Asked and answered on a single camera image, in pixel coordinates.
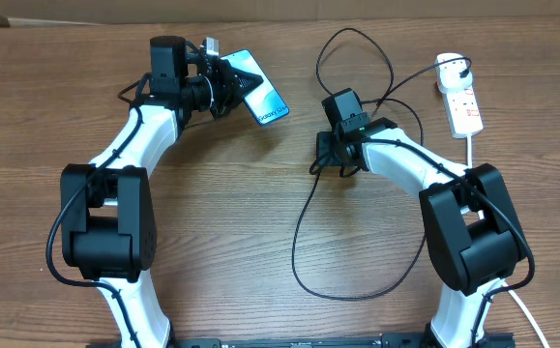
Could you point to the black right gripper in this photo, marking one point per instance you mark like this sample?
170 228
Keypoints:
326 157

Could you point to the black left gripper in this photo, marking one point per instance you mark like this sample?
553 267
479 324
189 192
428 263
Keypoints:
231 92

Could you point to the blue-framed smartphone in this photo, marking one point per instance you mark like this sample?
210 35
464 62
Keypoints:
264 101

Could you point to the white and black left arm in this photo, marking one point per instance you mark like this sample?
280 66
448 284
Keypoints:
105 235

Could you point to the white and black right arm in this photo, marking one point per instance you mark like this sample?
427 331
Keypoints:
473 236

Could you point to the white charger plug adapter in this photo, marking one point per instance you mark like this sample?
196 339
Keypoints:
453 73

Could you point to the white power strip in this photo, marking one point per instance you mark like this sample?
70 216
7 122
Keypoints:
463 113

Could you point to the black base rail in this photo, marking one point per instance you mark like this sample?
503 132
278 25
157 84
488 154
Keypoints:
299 342

